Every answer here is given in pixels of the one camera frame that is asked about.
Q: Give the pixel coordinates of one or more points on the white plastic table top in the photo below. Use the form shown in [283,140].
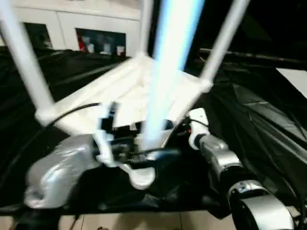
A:
[108,83]

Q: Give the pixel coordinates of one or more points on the black work surface mat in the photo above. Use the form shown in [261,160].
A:
[263,119]

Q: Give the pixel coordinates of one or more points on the dark grey tube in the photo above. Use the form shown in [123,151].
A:
[259,55]

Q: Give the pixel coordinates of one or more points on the red white bottle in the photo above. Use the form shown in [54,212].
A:
[81,43]

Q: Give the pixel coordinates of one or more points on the black backdrop cloth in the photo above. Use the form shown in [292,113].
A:
[263,24]

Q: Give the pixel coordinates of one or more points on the white glass-door cabinet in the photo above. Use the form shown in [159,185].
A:
[72,16]

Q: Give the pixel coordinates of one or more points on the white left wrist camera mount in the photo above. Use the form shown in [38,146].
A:
[105,143]

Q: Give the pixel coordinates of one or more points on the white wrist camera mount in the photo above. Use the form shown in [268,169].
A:
[199,117]
[105,143]

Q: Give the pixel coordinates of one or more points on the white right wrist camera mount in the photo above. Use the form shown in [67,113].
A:
[199,117]

